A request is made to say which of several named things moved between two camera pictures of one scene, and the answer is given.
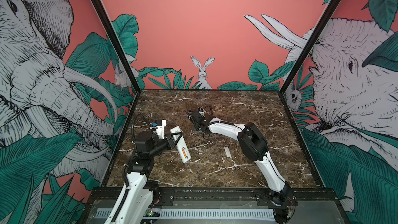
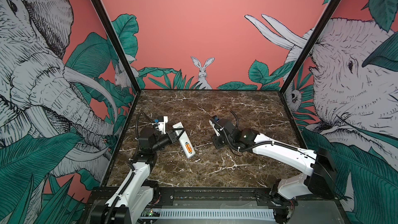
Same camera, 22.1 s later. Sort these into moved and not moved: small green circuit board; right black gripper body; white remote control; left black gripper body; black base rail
Moved: white remote control; right black gripper body
Not moved: left black gripper body; black base rail; small green circuit board
